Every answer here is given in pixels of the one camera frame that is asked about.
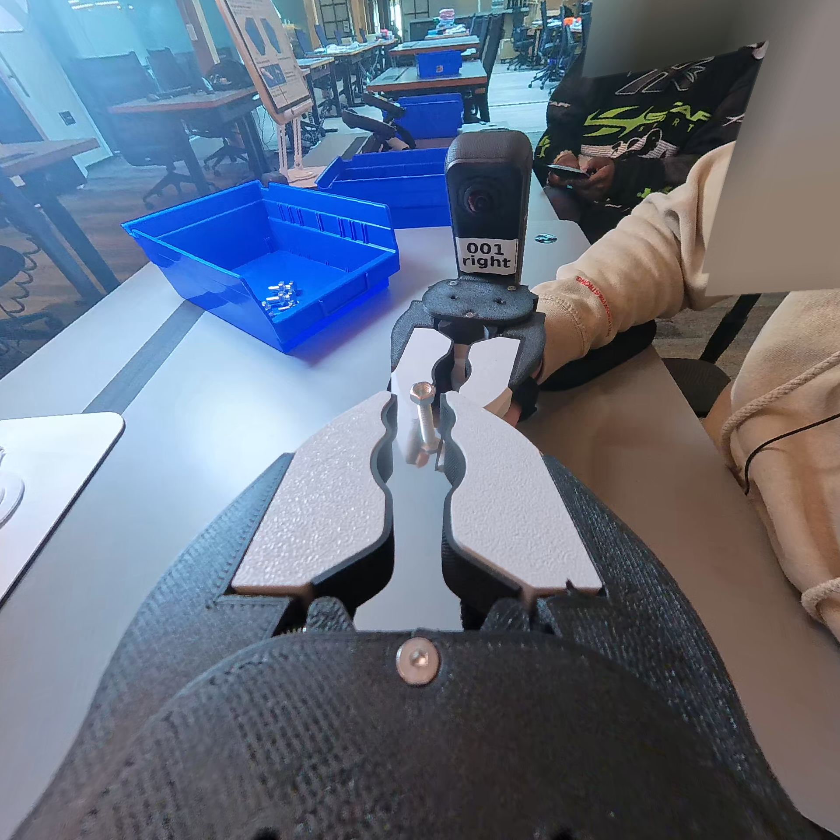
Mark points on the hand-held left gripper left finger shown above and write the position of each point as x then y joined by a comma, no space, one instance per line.
309,512

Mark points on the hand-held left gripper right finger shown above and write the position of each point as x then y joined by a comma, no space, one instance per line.
525,512

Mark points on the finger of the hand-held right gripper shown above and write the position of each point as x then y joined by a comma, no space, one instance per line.
418,361
492,374

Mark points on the thin steel screw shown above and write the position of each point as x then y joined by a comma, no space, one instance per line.
421,427

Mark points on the blue plastic bin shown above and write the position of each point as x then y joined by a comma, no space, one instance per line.
197,243
394,184
431,116
440,63

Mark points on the person's right forearm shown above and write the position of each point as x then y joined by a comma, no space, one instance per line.
630,263

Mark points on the person's right hand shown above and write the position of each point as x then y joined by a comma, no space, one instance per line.
504,407

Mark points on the black wrist rest pad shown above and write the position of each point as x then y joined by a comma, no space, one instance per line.
604,357

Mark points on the black office chair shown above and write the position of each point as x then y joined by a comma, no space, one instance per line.
696,383

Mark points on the wooden poster stand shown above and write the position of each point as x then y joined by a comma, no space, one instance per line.
269,53

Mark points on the white document stand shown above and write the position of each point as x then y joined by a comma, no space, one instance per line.
53,473

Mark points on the person's torso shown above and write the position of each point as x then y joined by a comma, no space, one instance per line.
788,525

